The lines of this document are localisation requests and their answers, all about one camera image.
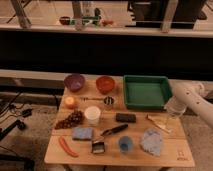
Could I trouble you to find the green plastic tray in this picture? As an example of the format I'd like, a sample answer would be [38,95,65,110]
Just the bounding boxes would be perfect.
[123,75,172,110]

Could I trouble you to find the dark red background bowl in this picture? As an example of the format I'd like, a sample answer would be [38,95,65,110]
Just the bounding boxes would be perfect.
[59,16,70,25]

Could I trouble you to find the green background object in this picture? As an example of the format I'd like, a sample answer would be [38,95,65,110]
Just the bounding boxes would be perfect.
[82,16,100,25]

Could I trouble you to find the orange apple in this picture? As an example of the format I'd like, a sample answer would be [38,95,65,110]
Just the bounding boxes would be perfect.
[65,96,77,109]

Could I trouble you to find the dark rectangular sponge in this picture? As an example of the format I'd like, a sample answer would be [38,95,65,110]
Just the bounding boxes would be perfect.
[116,113,136,123]

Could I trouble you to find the yellow banana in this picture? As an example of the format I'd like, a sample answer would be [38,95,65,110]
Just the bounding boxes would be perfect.
[147,114,171,133]

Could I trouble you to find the light blue cloth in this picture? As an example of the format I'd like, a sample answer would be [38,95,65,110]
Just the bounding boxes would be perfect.
[140,128,163,157]

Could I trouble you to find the black cables on floor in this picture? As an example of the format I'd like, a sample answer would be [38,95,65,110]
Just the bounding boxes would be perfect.
[0,92,34,141]

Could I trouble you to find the purple bowl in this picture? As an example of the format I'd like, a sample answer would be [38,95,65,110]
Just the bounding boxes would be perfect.
[64,74,85,92]

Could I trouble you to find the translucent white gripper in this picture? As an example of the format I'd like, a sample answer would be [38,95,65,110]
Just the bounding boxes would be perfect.
[164,96,187,125]

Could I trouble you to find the metal measuring spoon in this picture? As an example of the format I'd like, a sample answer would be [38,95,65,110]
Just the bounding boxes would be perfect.
[81,96,115,106]

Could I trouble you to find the small blue cup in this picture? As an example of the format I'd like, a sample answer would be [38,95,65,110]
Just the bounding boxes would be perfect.
[118,136,133,153]

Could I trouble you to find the bunch of dark grapes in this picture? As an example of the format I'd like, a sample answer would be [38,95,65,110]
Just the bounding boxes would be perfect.
[55,110,84,130]

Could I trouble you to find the blue sponge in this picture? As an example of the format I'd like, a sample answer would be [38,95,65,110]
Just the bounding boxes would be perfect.
[72,127,93,141]

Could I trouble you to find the red chili pepper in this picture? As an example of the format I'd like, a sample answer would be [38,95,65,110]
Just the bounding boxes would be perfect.
[58,136,79,157]

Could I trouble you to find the white plastic cup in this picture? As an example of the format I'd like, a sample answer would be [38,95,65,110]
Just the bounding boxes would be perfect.
[84,106,101,125]

